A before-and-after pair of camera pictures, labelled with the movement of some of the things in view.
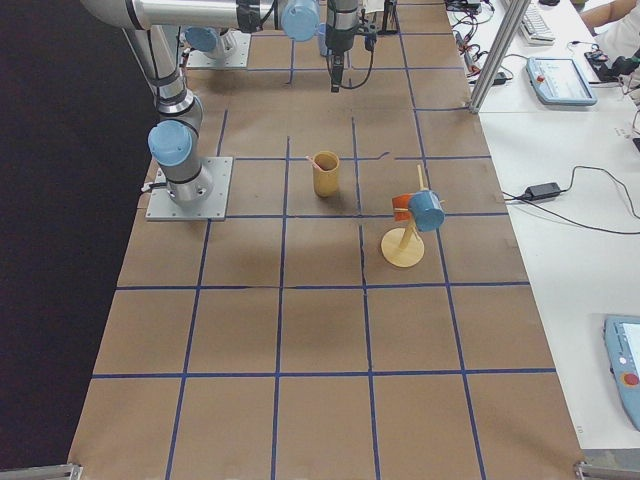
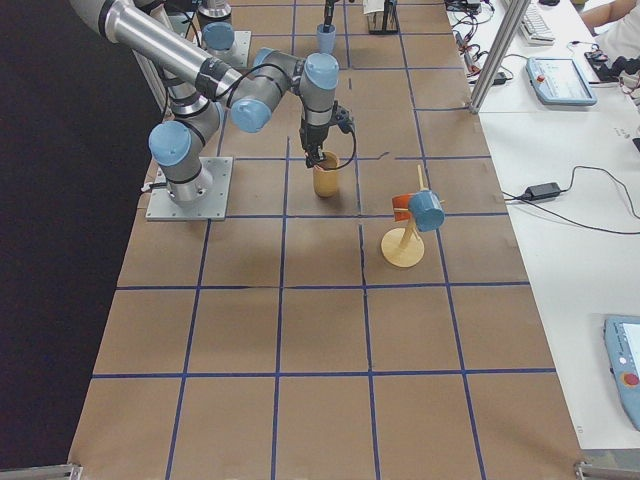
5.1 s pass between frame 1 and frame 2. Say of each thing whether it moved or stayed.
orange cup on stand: stayed
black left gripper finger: moved
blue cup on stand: stayed
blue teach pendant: stayed
